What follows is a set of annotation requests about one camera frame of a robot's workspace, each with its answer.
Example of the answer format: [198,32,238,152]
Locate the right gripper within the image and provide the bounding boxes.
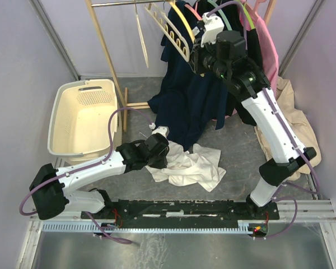
[186,35,230,81]

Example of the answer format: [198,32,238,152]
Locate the white t shirt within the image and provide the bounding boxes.
[146,141,226,192]

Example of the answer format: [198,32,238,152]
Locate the yellow hanger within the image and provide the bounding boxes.
[167,0,205,78]

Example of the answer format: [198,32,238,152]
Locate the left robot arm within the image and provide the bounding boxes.
[29,127,169,220]

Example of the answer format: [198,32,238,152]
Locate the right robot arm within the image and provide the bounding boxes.
[190,30,317,219]

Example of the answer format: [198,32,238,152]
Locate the black t shirt right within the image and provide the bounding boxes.
[222,5,263,126]

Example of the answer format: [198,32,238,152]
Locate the black t shirt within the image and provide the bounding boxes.
[222,5,263,126]
[194,0,243,130]

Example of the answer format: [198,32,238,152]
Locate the black t shirt left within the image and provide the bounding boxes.
[194,0,243,130]

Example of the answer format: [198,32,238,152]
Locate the pink hanger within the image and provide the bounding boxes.
[184,4,202,21]
[252,0,269,16]

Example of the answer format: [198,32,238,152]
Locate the pink t shirt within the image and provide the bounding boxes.
[240,1,279,96]

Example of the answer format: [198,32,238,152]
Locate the lime green hanger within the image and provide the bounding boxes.
[235,0,255,30]

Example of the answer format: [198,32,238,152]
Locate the navy blue t shirt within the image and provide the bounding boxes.
[147,0,230,151]

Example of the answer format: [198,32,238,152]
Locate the pink hanger far right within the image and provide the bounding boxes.
[252,0,269,16]

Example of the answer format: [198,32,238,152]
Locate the white plastic hanger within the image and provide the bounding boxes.
[134,0,149,68]

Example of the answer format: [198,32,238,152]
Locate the wooden clothes rack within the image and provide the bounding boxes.
[84,0,278,131]

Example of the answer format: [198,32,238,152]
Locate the cream laundry basket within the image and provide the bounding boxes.
[48,79,122,165]

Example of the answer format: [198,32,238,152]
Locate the beige garment on floor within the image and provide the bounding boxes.
[254,77,321,181]

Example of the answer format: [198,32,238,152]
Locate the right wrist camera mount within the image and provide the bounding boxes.
[192,12,224,48]

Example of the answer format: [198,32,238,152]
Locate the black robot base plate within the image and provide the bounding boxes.
[92,200,279,229]

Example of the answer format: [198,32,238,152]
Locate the white slotted cable duct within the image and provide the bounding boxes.
[40,220,267,234]

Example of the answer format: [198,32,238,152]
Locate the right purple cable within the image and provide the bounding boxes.
[204,0,321,239]

